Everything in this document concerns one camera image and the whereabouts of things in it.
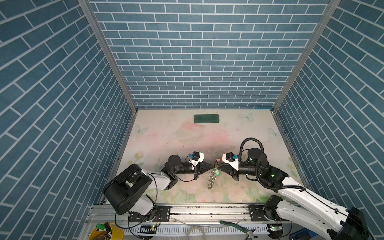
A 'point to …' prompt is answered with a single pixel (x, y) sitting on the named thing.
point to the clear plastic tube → (194, 227)
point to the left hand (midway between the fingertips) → (212, 168)
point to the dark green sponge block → (206, 118)
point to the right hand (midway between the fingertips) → (217, 164)
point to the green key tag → (217, 172)
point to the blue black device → (303, 234)
